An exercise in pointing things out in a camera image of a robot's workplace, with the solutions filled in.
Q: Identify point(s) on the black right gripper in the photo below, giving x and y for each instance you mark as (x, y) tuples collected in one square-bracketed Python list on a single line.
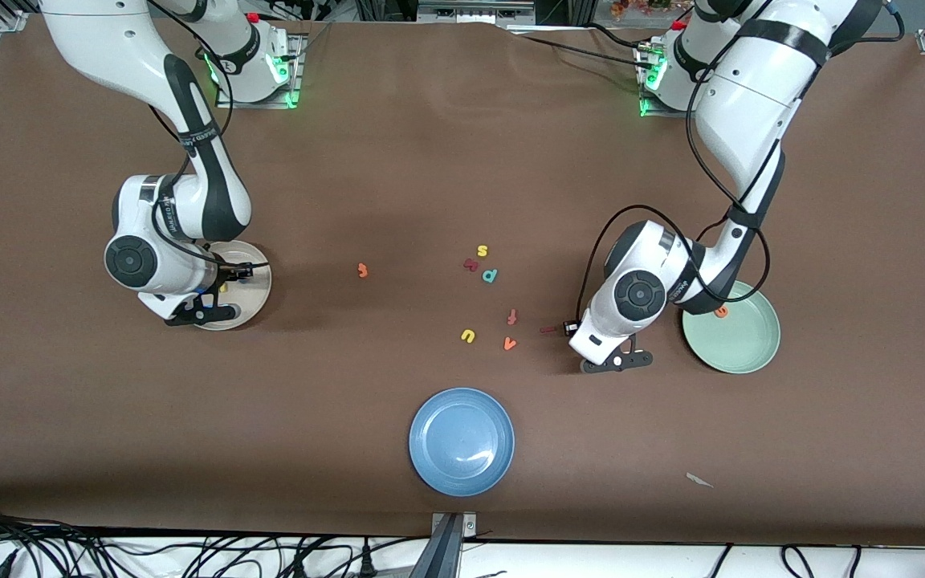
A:
[(231, 273)]

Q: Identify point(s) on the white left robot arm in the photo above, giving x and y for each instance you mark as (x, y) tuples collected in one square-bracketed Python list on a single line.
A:
[(639, 293)]

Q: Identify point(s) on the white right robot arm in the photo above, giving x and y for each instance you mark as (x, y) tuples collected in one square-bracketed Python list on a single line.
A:
[(141, 257)]

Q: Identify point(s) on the beige brown plate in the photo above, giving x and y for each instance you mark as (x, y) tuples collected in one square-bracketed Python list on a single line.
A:
[(258, 295)]

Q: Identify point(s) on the teal foam letter p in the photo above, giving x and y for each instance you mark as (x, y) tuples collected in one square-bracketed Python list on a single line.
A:
[(489, 275)]

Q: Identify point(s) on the yellow foam letter u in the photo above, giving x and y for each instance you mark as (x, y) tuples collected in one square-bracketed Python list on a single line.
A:
[(468, 337)]

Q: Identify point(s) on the blue plate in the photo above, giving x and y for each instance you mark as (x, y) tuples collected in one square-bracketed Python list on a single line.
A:
[(462, 441)]

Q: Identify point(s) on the light green plate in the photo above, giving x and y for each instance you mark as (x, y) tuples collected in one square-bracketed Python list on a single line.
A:
[(743, 341)]

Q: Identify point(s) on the white paper scrap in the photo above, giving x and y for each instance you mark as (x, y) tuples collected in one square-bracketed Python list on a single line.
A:
[(699, 480)]

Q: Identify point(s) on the brown table cover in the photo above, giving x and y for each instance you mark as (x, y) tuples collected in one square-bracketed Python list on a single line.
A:
[(430, 160)]

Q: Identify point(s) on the orange artificial flowers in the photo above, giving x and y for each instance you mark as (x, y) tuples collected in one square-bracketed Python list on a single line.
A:
[(639, 8)]

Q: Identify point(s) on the grey metal box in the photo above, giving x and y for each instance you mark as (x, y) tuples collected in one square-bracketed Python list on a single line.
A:
[(470, 12)]

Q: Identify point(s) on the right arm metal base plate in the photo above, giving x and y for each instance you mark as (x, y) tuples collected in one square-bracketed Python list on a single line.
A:
[(258, 104)]

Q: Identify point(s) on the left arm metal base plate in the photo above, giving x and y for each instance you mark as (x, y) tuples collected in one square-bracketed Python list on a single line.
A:
[(655, 112)]

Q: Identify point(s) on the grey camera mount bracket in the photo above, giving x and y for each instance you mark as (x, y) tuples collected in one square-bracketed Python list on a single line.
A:
[(446, 546)]

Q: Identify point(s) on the black frame post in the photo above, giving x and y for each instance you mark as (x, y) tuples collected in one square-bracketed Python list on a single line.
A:
[(563, 10)]

